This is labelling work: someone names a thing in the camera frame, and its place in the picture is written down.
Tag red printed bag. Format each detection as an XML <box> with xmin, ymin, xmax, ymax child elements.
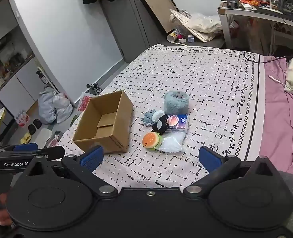
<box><xmin>77</xmin><ymin>92</ymin><xmax>97</xmax><ymax>112</ymax></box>

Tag fluffy light blue plush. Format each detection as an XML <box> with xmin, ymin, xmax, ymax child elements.
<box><xmin>163</xmin><ymin>91</ymin><xmax>190</xmax><ymax>116</ymax></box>

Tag pink bed sheet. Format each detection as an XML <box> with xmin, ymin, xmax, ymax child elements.
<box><xmin>244</xmin><ymin>55</ymin><xmax>293</xmax><ymax>180</ymax></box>

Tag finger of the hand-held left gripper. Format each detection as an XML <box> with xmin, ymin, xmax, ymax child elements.
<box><xmin>36</xmin><ymin>145</ymin><xmax>66</xmax><ymax>161</ymax></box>
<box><xmin>0</xmin><ymin>142</ymin><xmax>39</xmax><ymax>154</ymax></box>

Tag black and white toy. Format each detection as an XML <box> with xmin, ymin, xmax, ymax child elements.
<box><xmin>151</xmin><ymin>114</ymin><xmax>171</xmax><ymax>135</ymax></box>

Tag brown framed board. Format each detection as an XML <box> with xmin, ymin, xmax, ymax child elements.
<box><xmin>134</xmin><ymin>0</ymin><xmax>180</xmax><ymax>34</ymax></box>

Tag blue denim octopus plush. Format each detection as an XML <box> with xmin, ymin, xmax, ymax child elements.
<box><xmin>142</xmin><ymin>110</ymin><xmax>159</xmax><ymax>127</ymax></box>

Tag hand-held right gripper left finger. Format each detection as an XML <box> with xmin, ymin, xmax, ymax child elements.
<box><xmin>23</xmin><ymin>145</ymin><xmax>118</xmax><ymax>200</ymax></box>

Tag person's left hand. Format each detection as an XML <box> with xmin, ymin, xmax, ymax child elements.
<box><xmin>0</xmin><ymin>190</ymin><xmax>13</xmax><ymax>226</ymax></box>

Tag blue tissue packet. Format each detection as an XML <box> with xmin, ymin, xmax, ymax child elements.
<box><xmin>166</xmin><ymin>114</ymin><xmax>190</xmax><ymax>132</ymax></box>

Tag white tied trash bags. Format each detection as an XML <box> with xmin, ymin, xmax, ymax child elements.
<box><xmin>38</xmin><ymin>87</ymin><xmax>74</xmax><ymax>125</ymax></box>

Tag brown cardboard box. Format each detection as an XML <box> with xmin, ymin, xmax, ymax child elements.
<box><xmin>73</xmin><ymin>90</ymin><xmax>133</xmax><ymax>154</ymax></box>

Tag black cable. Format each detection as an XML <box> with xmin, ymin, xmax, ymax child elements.
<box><xmin>243</xmin><ymin>52</ymin><xmax>287</xmax><ymax>64</ymax></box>

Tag clear plastic bag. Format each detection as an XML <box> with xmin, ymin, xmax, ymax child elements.
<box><xmin>158</xmin><ymin>132</ymin><xmax>187</xmax><ymax>154</ymax></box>

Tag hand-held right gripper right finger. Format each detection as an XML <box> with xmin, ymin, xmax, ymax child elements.
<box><xmin>183</xmin><ymin>146</ymin><xmax>285</xmax><ymax>199</ymax></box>

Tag black and white striped shoe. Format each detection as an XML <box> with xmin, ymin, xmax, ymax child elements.
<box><xmin>86</xmin><ymin>83</ymin><xmax>102</xmax><ymax>95</ymax></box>

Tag white crumpled plastic bag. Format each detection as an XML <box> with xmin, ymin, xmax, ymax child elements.
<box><xmin>186</xmin><ymin>13</ymin><xmax>223</xmax><ymax>34</ymax></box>

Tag grey door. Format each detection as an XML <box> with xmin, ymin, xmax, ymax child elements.
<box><xmin>100</xmin><ymin>0</ymin><xmax>157</xmax><ymax>64</ymax></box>

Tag black and white printed blanket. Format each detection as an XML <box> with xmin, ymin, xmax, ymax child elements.
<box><xmin>58</xmin><ymin>45</ymin><xmax>265</xmax><ymax>189</ymax></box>

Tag red flat packet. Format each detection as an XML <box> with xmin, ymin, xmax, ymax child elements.
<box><xmin>238</xmin><ymin>0</ymin><xmax>269</xmax><ymax>7</ymax></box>

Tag white cable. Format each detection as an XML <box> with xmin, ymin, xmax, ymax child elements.
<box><xmin>269</xmin><ymin>75</ymin><xmax>293</xmax><ymax>97</ymax></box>

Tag grey desk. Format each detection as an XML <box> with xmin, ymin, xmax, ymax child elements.
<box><xmin>217</xmin><ymin>1</ymin><xmax>293</xmax><ymax>50</ymax></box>

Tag yellow paper cup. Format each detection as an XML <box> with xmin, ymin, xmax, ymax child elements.
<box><xmin>167</xmin><ymin>28</ymin><xmax>182</xmax><ymax>42</ymax></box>

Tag patterned woven tote bag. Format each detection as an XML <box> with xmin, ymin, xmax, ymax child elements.
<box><xmin>170</xmin><ymin>9</ymin><xmax>222</xmax><ymax>43</ymax></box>

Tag red cup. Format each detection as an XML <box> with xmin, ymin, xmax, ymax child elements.
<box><xmin>229</xmin><ymin>20</ymin><xmax>239</xmax><ymax>39</ymax></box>

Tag white shelf cabinet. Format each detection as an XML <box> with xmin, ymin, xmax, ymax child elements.
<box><xmin>0</xmin><ymin>0</ymin><xmax>60</xmax><ymax>143</ymax></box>

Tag burger plush toy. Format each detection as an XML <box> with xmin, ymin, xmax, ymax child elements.
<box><xmin>142</xmin><ymin>132</ymin><xmax>162</xmax><ymax>152</ymax></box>

